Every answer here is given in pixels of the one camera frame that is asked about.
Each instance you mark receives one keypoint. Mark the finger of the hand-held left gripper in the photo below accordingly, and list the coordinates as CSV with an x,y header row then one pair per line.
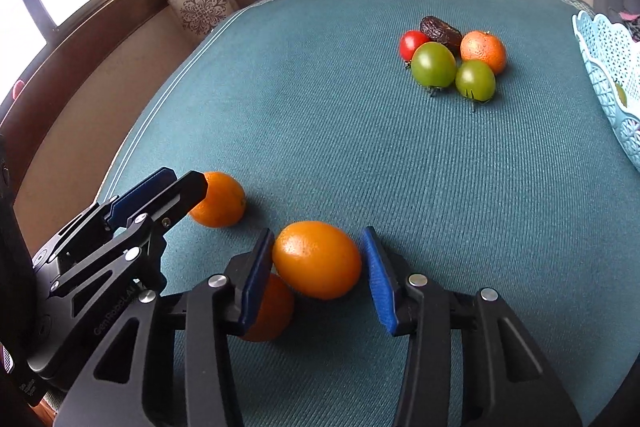
x,y
185,194
140,194

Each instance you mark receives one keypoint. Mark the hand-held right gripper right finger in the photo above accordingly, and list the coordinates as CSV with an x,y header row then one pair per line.
x,y
381,287

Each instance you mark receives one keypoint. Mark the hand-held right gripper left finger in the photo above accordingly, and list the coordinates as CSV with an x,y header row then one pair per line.
x,y
257,287

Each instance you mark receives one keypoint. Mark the dark dimpled orange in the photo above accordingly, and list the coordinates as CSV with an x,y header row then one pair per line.
x,y
275,307

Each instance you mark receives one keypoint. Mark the smooth orange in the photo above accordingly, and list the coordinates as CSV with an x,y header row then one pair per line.
x,y
317,259
222,202

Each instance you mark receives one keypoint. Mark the small green tomato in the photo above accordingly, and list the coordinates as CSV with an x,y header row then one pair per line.
x,y
475,79

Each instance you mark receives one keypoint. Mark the large green tomato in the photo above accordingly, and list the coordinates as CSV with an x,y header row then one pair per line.
x,y
434,64

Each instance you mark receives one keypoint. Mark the red tomato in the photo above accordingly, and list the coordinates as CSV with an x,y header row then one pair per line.
x,y
411,44

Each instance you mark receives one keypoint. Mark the orange mandarin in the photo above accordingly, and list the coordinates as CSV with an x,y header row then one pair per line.
x,y
482,49

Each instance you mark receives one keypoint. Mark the dark brown date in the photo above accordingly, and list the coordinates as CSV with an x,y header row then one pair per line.
x,y
440,32

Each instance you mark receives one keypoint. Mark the light blue plastic basket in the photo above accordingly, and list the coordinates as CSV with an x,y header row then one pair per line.
x,y
605,52

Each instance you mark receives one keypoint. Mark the teal tablecloth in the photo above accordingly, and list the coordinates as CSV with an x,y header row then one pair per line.
x,y
350,157

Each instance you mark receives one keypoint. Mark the small red object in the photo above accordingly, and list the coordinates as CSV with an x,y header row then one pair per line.
x,y
17,88

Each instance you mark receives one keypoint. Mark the brown wooden window sill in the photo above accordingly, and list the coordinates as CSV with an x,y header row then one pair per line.
x,y
100,22

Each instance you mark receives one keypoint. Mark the leopard print cloth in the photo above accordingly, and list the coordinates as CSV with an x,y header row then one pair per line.
x,y
634,27

